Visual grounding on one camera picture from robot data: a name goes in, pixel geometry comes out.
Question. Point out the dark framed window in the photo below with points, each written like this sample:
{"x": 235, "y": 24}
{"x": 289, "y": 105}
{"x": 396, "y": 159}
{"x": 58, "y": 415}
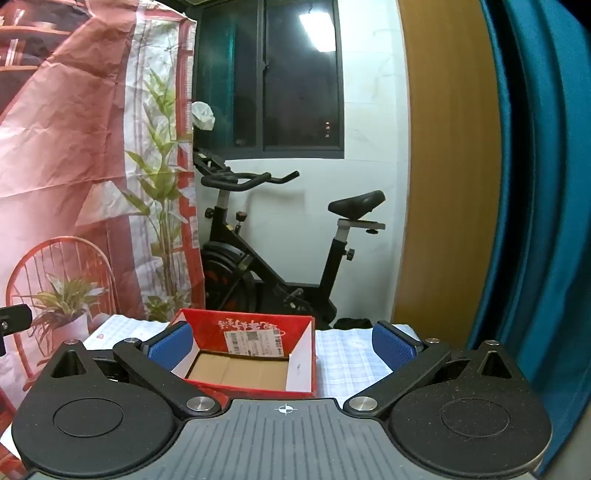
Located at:
{"x": 300, "y": 92}

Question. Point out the printed backdrop cloth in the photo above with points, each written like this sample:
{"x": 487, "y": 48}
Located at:
{"x": 69, "y": 161}

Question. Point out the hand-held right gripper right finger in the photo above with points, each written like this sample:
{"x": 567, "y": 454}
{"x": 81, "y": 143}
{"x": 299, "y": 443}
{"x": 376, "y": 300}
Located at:
{"x": 395, "y": 346}

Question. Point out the teal curtain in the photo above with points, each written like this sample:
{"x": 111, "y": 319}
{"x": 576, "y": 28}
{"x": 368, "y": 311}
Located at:
{"x": 545, "y": 207}

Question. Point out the red strawberry print cardboard box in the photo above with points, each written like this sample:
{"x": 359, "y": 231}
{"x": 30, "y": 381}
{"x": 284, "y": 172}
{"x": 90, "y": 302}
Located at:
{"x": 244, "y": 369}

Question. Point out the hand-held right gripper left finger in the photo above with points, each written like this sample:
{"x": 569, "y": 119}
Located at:
{"x": 171, "y": 345}

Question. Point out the black exercise bike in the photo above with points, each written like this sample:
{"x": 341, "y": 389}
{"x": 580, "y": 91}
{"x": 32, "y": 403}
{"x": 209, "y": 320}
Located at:
{"x": 240, "y": 258}

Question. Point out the dark cloth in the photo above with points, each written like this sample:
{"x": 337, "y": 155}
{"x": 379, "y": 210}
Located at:
{"x": 352, "y": 324}

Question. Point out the wooden door panel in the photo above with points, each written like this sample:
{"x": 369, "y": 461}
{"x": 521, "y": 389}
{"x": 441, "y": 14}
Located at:
{"x": 448, "y": 161}

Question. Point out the white plastic bag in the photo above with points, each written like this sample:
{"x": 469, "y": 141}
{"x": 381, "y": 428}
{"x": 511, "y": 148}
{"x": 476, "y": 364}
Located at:
{"x": 203, "y": 115}

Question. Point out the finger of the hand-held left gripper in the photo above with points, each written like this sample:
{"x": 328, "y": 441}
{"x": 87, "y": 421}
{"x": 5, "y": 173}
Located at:
{"x": 16, "y": 319}

